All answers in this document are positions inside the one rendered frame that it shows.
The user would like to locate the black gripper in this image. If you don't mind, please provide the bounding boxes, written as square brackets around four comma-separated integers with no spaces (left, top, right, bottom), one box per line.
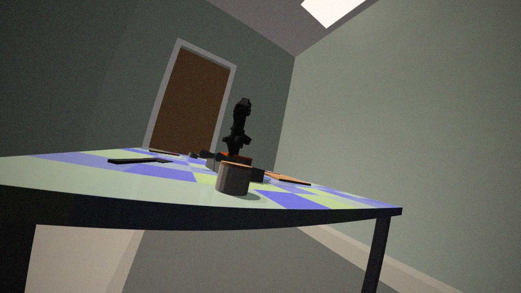
[222,125,250,157]

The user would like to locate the dark grey cylinder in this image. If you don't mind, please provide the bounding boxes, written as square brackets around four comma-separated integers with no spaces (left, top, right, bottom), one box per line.
[215,161,253,196]

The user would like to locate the light wooden board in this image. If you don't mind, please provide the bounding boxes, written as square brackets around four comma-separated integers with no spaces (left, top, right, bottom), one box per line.
[264,172,311,186]

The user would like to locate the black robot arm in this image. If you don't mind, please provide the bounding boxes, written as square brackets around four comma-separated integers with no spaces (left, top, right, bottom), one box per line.
[233,98,252,155]

